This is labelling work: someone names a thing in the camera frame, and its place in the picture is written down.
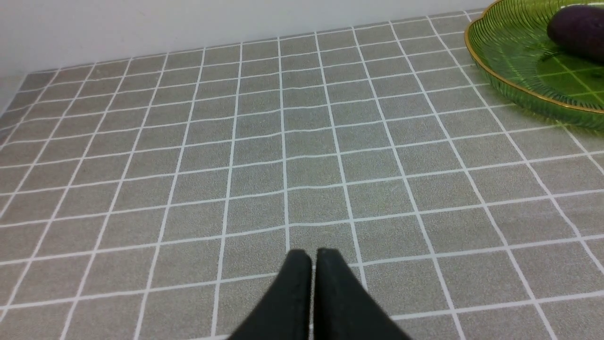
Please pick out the green glass plate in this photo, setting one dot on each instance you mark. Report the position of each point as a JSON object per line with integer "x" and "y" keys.
{"x": 509, "y": 44}

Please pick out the purple eggplant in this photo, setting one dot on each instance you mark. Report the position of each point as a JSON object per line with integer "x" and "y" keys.
{"x": 579, "y": 30}

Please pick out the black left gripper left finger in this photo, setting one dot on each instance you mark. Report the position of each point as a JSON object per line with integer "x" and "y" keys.
{"x": 284, "y": 310}

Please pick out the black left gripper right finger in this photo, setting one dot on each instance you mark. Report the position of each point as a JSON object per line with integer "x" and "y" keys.
{"x": 343, "y": 309}

